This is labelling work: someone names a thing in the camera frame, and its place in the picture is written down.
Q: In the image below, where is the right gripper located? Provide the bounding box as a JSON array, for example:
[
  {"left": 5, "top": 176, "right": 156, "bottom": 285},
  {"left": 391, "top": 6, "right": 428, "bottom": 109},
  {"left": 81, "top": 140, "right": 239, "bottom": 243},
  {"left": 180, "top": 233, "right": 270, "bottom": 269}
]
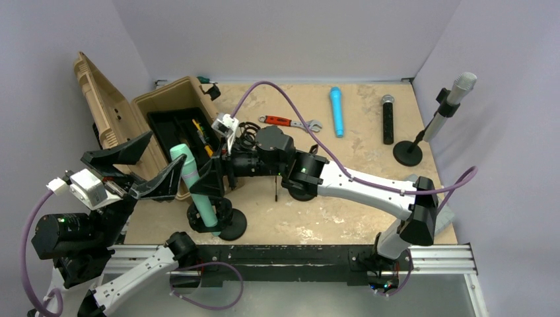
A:
[{"left": 190, "top": 135, "right": 283, "bottom": 199}]

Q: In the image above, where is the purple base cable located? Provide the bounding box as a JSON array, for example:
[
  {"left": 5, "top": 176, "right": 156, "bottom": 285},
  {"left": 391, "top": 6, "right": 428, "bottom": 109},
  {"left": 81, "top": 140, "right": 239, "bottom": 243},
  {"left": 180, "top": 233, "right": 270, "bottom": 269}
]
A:
[{"left": 169, "top": 262, "right": 244, "bottom": 310}]

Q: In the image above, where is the yellow screwdriver in toolbox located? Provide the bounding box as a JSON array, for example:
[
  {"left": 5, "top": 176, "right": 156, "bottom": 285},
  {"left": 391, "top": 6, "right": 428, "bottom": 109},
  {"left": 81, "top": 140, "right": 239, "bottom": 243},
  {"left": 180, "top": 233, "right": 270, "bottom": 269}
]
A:
[{"left": 192, "top": 119, "right": 214, "bottom": 157}]

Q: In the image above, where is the black tripod shock-mount stand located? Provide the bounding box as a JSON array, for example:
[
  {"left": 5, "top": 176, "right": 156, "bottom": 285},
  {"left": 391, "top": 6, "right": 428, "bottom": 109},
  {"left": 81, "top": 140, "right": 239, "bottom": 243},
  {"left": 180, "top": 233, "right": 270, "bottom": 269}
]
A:
[{"left": 235, "top": 122, "right": 279, "bottom": 202}]

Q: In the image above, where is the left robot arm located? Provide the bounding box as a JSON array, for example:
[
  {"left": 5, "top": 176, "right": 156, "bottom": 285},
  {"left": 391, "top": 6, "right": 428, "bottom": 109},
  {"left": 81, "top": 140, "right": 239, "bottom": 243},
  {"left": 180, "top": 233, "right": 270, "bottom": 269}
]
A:
[{"left": 20, "top": 132, "right": 197, "bottom": 316}]

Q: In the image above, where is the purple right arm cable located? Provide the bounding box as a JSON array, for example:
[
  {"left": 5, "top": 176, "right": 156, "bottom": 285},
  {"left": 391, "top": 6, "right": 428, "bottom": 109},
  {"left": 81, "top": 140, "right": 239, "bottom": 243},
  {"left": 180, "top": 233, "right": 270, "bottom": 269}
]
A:
[{"left": 230, "top": 81, "right": 479, "bottom": 215}]

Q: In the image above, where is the red-handled adjustable wrench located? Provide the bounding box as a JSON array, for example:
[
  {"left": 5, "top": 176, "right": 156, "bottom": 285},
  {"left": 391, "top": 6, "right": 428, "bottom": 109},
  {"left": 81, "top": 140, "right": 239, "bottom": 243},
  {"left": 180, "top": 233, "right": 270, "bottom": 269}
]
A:
[{"left": 258, "top": 116, "right": 323, "bottom": 132}]

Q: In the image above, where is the silver grey microphone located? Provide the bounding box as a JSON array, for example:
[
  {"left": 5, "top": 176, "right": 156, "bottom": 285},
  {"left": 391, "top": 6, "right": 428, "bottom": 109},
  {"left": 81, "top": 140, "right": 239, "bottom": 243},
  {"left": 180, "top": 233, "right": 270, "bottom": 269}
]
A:
[{"left": 423, "top": 72, "right": 477, "bottom": 142}]

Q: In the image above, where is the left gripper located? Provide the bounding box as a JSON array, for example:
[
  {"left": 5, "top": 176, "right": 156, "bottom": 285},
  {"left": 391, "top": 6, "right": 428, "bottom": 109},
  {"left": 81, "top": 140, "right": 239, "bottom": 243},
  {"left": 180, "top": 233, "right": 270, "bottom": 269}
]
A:
[{"left": 83, "top": 130, "right": 185, "bottom": 246}]

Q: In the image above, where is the black stand right side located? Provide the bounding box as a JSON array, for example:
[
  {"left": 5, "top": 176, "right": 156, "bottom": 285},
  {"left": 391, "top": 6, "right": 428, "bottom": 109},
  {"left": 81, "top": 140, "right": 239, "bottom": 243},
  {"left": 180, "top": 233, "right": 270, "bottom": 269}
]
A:
[{"left": 392, "top": 87, "right": 461, "bottom": 168}]

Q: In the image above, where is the green-handled tool behind toolbox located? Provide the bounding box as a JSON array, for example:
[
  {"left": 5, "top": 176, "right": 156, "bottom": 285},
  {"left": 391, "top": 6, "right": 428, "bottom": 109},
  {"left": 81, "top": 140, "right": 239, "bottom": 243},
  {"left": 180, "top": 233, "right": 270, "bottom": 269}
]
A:
[{"left": 197, "top": 76, "right": 216, "bottom": 85}]

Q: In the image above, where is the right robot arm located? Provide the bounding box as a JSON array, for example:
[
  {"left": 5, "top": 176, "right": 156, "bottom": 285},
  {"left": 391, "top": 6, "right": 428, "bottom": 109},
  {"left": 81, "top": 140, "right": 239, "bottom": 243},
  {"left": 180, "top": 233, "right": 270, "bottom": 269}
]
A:
[{"left": 190, "top": 126, "right": 438, "bottom": 269}]

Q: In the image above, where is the black round-base mic stand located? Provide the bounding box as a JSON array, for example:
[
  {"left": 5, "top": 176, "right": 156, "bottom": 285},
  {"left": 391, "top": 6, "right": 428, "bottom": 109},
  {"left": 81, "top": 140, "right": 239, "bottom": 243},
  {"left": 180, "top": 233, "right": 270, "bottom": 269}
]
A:
[{"left": 287, "top": 145, "right": 321, "bottom": 201}]

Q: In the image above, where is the black handheld microphone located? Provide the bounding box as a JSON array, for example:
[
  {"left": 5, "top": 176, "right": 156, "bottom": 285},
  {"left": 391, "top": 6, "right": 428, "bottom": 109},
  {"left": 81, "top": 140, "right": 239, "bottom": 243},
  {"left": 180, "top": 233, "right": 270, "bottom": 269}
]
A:
[{"left": 381, "top": 94, "right": 394, "bottom": 145}]

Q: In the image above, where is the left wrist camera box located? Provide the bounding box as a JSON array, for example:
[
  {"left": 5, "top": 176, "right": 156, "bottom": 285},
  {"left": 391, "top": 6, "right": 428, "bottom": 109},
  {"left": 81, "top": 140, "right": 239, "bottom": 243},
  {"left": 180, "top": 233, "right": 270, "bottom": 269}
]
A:
[{"left": 69, "top": 169, "right": 122, "bottom": 211}]

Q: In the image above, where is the blue microphone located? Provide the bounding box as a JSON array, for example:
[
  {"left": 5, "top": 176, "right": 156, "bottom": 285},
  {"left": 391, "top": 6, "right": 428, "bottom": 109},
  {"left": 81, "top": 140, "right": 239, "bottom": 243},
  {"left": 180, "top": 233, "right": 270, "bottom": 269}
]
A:
[{"left": 330, "top": 87, "right": 344, "bottom": 138}]

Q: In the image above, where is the tan plastic toolbox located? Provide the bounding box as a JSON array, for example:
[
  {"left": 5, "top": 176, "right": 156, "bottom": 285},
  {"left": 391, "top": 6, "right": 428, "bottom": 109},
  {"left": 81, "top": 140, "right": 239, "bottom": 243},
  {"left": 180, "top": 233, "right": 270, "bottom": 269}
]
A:
[{"left": 73, "top": 52, "right": 237, "bottom": 202}]

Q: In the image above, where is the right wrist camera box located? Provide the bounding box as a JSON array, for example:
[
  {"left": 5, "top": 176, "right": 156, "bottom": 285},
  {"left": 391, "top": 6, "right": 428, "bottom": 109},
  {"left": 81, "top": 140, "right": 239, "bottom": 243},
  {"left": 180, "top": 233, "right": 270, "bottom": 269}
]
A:
[{"left": 211, "top": 113, "right": 240, "bottom": 153}]

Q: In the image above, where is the black aluminium mounting rail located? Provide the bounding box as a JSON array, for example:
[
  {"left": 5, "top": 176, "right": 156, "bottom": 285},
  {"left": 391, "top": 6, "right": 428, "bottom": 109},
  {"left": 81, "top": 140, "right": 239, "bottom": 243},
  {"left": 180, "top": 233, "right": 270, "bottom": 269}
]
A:
[{"left": 89, "top": 243, "right": 477, "bottom": 289}]

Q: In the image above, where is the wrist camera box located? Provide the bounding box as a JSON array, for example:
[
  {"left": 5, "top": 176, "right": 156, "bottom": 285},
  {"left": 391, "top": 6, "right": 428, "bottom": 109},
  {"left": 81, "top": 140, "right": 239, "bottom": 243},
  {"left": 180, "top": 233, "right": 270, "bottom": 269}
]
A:
[
  {"left": 211, "top": 113, "right": 240, "bottom": 153},
  {"left": 69, "top": 169, "right": 122, "bottom": 211}
]

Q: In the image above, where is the black round shock-mount stand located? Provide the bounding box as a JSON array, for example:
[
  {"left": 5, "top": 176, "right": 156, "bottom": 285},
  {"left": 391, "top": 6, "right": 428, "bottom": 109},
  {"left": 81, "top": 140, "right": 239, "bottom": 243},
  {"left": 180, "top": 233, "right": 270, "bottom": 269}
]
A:
[{"left": 187, "top": 194, "right": 248, "bottom": 241}]

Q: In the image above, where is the mint green microphone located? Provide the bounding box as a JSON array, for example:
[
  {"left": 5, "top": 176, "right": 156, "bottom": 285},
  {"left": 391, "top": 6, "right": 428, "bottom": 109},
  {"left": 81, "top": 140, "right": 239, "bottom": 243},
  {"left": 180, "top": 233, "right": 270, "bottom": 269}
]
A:
[{"left": 169, "top": 143, "right": 221, "bottom": 236}]

